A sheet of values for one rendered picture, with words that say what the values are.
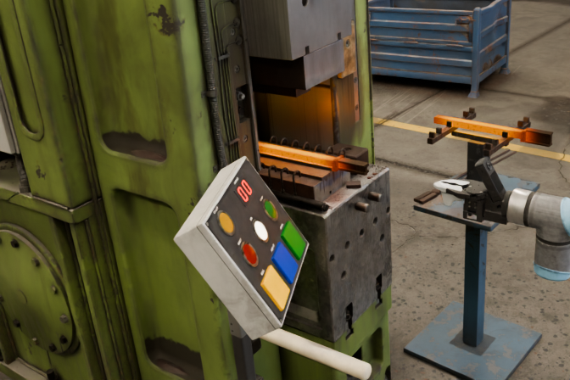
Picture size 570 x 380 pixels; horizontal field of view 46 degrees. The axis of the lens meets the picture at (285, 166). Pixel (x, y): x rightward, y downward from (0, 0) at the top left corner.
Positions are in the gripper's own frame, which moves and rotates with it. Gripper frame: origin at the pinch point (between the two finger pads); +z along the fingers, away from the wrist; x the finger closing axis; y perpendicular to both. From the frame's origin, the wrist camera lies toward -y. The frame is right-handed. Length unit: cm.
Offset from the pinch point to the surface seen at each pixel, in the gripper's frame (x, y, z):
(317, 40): -5, -38, 33
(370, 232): 8.0, 26.8, 26.9
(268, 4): -17, -50, 39
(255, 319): -70, 3, 8
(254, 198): -50, -12, 23
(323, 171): -4.3, 1.9, 34.8
